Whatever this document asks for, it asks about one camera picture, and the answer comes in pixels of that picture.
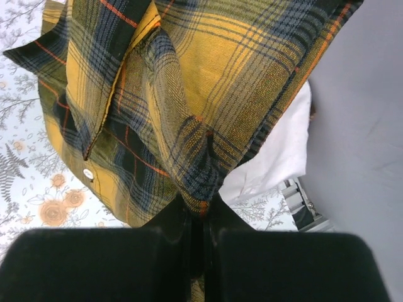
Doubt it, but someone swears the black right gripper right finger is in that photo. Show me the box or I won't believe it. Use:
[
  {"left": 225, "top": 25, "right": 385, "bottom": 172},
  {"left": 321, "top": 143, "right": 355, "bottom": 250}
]
[{"left": 204, "top": 195, "right": 390, "bottom": 302}]

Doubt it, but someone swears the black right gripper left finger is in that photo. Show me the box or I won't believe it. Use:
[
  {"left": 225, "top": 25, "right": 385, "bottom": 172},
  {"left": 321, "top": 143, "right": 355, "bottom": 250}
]
[{"left": 1, "top": 197, "right": 191, "bottom": 301}]

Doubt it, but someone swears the yellow plaid long sleeve shirt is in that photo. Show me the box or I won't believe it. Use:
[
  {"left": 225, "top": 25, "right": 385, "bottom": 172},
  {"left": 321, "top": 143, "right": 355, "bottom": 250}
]
[{"left": 4, "top": 1, "right": 361, "bottom": 227}]

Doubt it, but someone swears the white folded shirt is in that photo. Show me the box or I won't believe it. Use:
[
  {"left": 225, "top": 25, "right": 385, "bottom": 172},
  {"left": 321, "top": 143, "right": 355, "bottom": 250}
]
[{"left": 219, "top": 82, "right": 312, "bottom": 205}]

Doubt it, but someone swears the floral tablecloth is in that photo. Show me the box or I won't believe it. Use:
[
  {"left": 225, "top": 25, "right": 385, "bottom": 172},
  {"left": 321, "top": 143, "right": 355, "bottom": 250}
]
[{"left": 1, "top": 1, "right": 297, "bottom": 255}]

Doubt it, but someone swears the aluminium frame rail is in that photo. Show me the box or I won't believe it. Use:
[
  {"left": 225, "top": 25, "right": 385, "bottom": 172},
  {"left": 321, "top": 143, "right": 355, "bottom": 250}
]
[{"left": 279, "top": 177, "right": 335, "bottom": 232}]

